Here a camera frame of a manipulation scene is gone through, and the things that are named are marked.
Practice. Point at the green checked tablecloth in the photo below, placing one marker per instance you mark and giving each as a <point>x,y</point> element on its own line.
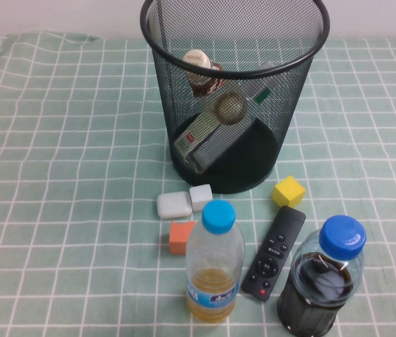
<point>43,175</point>

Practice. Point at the black mesh wastebasket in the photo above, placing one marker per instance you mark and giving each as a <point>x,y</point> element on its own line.
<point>254,158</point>

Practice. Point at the yellow cube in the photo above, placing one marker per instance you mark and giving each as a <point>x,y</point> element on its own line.
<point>289,193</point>

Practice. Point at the white earbud case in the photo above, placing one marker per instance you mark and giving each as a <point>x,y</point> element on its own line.
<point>173,205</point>

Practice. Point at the black remote control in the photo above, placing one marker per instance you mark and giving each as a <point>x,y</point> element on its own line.
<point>271,256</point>

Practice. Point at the yellow-liquid bottle light-blue cap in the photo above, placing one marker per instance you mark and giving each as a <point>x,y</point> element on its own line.
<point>215,281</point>

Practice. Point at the white cube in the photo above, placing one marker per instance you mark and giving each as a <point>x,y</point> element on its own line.
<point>201,197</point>

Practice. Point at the brown-label bottle cream cap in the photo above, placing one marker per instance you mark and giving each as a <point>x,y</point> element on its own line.
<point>196,58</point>

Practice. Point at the dark-liquid bottle blue cap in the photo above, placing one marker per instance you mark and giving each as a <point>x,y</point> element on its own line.
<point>342,235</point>

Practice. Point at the clear bottle white cap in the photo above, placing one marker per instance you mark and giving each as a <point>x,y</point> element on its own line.
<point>215,144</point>

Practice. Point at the orange cube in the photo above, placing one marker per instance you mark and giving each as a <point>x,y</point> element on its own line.
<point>178,238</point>

